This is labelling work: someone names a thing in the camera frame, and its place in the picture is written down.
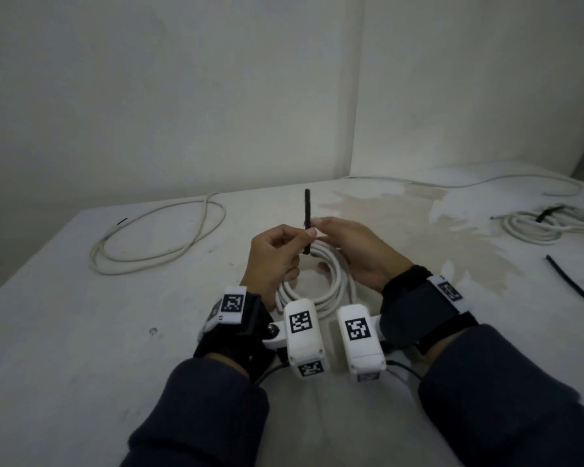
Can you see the white right wrist marker tag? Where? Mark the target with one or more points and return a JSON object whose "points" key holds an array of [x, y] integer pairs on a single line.
{"points": [[450, 291]]}

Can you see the person's left thumb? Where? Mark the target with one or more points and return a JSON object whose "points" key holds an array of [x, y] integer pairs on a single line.
{"points": [[297, 234]]}

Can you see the person's right forearm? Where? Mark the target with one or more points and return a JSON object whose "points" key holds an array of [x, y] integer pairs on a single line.
{"points": [[506, 408]]}

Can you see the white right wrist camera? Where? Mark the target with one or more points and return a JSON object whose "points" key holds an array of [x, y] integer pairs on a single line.
{"points": [[362, 345]]}

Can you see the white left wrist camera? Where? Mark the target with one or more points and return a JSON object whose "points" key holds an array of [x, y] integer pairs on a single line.
{"points": [[304, 338]]}

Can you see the person's left forearm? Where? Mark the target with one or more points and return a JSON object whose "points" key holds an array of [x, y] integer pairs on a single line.
{"points": [[199, 418]]}

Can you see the white wrist marker tag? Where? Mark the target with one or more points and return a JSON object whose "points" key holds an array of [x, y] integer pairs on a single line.
{"points": [[232, 303], [450, 291]]}

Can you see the white left wrist marker tag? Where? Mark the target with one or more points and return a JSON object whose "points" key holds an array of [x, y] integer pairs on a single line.
{"points": [[232, 303]]}

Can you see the person's right hand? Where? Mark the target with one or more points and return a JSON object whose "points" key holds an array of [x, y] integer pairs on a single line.
{"points": [[365, 255]]}

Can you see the person's left hand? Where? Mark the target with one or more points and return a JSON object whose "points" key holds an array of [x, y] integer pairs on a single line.
{"points": [[267, 260]]}

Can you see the person's right fingers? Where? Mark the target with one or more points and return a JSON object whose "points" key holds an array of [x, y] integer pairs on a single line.
{"points": [[335, 227]]}

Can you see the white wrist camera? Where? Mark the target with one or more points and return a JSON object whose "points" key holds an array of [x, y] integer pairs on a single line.
{"points": [[304, 338], [362, 345]]}

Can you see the black tie on bundle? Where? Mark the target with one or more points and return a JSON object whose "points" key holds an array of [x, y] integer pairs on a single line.
{"points": [[549, 213]]}

